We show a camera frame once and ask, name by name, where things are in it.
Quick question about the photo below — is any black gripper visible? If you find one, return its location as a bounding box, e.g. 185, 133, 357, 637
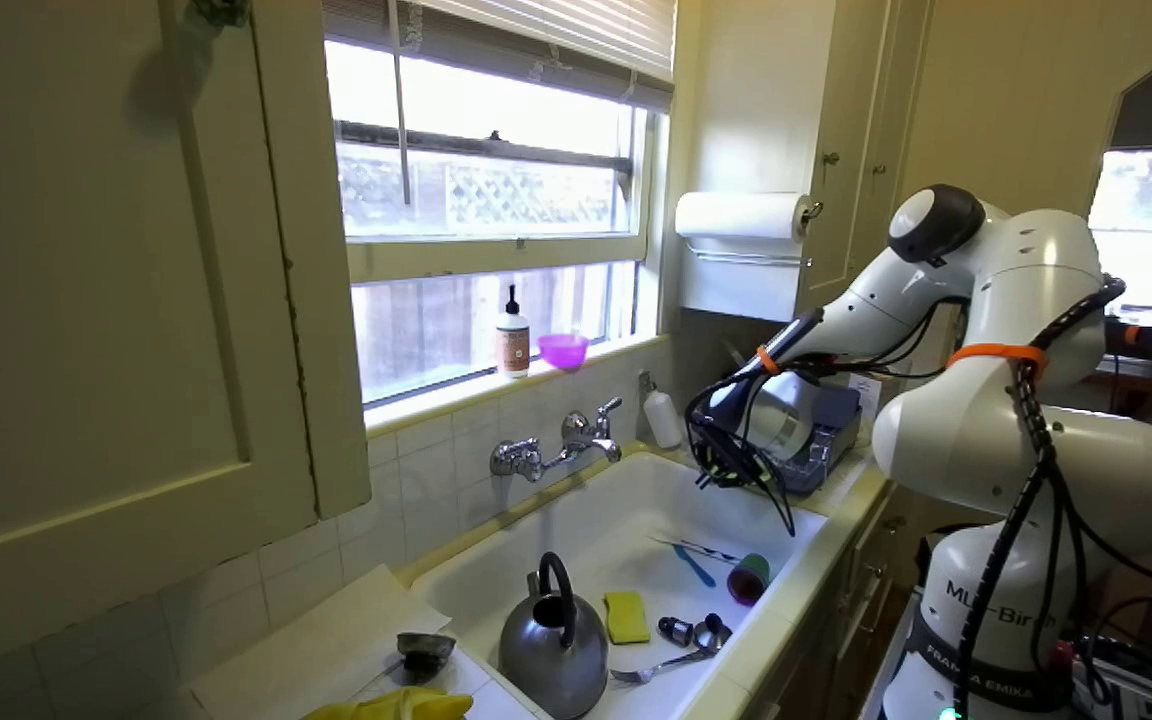
683, 370, 779, 496

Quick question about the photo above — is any white sink basin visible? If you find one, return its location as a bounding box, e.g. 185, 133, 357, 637
410, 447, 831, 720

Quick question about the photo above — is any white soap dispenser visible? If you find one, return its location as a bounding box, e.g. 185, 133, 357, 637
638, 365, 688, 457

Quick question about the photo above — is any blue plastic fork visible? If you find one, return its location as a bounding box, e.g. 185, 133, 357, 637
669, 541, 723, 592

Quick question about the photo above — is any green plastic cup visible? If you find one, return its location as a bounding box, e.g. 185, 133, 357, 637
723, 552, 775, 611

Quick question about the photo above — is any yellow sponge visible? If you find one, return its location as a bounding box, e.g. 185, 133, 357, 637
599, 588, 657, 651

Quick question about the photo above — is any purple plastic bowl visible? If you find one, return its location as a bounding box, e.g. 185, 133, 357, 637
537, 327, 593, 377

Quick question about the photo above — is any metal fork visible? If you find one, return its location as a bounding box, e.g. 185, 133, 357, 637
608, 644, 716, 687

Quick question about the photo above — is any soap bottle with black pump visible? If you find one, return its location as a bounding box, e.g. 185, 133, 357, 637
494, 282, 537, 383

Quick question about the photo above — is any paper towel roll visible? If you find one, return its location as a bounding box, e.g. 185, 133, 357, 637
674, 187, 817, 245

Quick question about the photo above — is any window blind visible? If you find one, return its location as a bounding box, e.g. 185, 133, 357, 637
394, 0, 681, 90

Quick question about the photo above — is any cream cabinet door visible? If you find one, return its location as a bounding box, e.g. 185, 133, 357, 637
0, 0, 377, 687

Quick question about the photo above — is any chrome wall faucet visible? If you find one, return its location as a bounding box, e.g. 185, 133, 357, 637
487, 393, 628, 487

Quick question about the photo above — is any steel kettle with black handle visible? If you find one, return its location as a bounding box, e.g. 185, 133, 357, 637
495, 547, 614, 720

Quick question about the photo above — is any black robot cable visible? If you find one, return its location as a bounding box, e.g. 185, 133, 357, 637
948, 272, 1152, 714

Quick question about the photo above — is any window frame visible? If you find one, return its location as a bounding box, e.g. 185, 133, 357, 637
319, 34, 677, 434

